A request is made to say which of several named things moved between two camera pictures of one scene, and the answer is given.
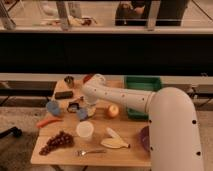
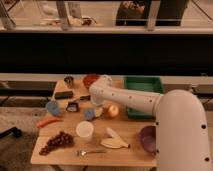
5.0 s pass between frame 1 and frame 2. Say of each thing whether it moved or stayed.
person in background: stayed
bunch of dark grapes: stayed
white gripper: moved
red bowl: stayed
